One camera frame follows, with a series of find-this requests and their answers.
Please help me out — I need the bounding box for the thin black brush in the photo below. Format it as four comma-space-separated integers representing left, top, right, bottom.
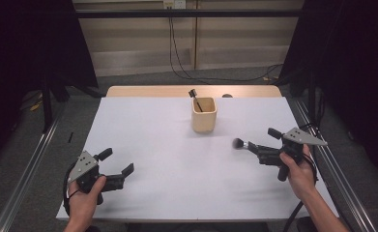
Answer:
188, 88, 204, 113

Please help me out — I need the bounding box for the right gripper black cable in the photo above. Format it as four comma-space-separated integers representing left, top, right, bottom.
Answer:
282, 154, 319, 232

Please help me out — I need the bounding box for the black metal stand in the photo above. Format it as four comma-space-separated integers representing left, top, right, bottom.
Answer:
41, 73, 55, 133

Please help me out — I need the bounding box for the wooden table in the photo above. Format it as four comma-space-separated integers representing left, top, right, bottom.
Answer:
105, 84, 283, 99

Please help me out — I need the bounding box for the beige square cup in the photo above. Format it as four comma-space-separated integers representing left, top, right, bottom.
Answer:
190, 96, 218, 133

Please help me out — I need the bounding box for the black horizontal bar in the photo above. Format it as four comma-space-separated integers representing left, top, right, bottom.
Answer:
74, 9, 304, 18

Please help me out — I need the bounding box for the person's left hand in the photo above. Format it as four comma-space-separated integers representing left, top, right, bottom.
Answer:
68, 175, 107, 226

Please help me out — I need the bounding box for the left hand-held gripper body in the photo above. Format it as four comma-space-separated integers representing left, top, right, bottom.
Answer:
68, 150, 127, 206

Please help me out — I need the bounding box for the white wall socket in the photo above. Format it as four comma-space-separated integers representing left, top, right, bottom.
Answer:
162, 0, 187, 10

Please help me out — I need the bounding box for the black fluffy makeup brush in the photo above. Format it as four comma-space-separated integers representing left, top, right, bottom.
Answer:
231, 137, 250, 151

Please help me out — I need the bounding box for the black curtain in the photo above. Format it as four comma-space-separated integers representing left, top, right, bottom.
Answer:
279, 0, 378, 185
0, 0, 99, 168

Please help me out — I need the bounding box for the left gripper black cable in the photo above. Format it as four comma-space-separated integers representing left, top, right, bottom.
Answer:
62, 160, 81, 217

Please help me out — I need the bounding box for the yellow floor tape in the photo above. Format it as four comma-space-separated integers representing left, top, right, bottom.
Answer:
28, 93, 44, 112

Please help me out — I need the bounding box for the person's right hand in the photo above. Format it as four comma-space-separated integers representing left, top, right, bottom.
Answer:
278, 144, 316, 199

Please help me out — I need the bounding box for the aluminium floor rail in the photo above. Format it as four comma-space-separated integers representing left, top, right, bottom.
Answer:
0, 100, 69, 232
292, 96, 378, 232

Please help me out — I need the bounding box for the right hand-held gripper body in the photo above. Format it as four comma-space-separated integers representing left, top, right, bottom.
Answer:
255, 127, 329, 183

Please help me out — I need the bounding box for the black wall cable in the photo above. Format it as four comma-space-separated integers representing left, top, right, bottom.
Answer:
167, 6, 284, 83

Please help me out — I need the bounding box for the white table sheet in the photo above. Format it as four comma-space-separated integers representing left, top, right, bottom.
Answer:
56, 96, 339, 223

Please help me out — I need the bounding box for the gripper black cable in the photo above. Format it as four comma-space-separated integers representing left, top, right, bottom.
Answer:
282, 154, 319, 232
62, 160, 81, 217

